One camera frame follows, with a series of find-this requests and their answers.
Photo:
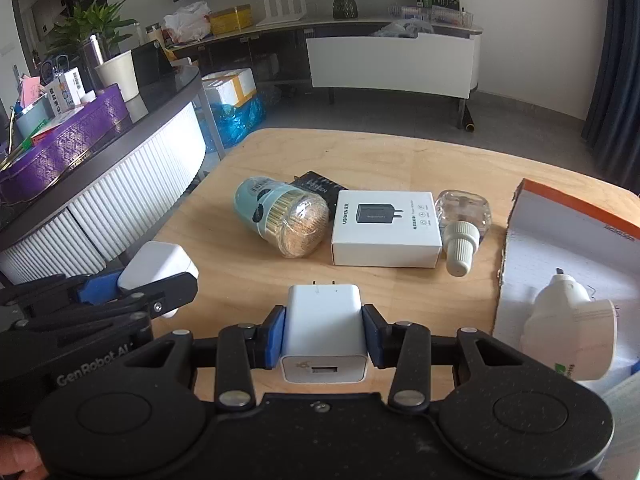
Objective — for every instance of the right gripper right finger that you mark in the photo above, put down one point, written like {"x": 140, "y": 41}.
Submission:
{"x": 494, "y": 407}

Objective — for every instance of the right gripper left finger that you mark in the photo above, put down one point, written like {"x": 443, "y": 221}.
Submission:
{"x": 148, "y": 410}

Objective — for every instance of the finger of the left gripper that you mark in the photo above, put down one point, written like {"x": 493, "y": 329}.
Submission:
{"x": 160, "y": 297}
{"x": 98, "y": 289}

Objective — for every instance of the white square charger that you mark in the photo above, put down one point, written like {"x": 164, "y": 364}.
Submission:
{"x": 153, "y": 262}

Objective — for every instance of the white plug with green logo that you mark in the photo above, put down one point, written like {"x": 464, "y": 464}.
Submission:
{"x": 571, "y": 332}

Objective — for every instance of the white usb charger cube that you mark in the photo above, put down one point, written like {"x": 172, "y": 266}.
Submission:
{"x": 323, "y": 339}

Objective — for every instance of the teal green cardboard box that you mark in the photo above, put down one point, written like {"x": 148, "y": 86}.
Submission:
{"x": 622, "y": 459}

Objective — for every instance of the person's left hand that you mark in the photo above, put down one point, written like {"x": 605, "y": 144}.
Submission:
{"x": 19, "y": 459}

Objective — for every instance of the purple rectangular tray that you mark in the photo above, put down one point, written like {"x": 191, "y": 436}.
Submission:
{"x": 65, "y": 147}

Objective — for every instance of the orange white cardboard box lid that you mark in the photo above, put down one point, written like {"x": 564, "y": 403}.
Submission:
{"x": 550, "y": 230}

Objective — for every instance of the blue plastic bag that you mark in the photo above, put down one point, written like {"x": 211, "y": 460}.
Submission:
{"x": 234, "y": 123}

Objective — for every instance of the black small box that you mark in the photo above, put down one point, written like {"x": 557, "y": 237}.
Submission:
{"x": 322, "y": 186}

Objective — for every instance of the clear bottle white cap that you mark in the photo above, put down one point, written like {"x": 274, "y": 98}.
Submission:
{"x": 464, "y": 219}

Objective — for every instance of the white paper cup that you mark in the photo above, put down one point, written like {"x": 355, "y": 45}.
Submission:
{"x": 120, "y": 71}

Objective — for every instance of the white charger box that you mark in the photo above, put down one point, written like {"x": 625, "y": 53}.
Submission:
{"x": 386, "y": 229}

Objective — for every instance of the white yellow cardboard box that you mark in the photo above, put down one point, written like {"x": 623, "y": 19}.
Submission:
{"x": 230, "y": 87}

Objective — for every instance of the potted plant on side table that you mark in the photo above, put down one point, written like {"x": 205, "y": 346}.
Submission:
{"x": 101, "y": 19}

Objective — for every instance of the white plastic bag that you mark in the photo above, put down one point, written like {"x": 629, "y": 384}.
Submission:
{"x": 189, "y": 23}

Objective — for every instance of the yellow box on console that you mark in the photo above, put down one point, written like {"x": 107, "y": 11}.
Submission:
{"x": 230, "y": 20}

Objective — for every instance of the white wifi router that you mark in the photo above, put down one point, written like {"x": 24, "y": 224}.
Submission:
{"x": 279, "y": 12}

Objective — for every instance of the dark blue curtain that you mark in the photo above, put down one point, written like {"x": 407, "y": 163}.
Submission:
{"x": 611, "y": 129}

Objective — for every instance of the white curved tv console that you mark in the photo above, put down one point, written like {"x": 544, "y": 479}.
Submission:
{"x": 414, "y": 53}

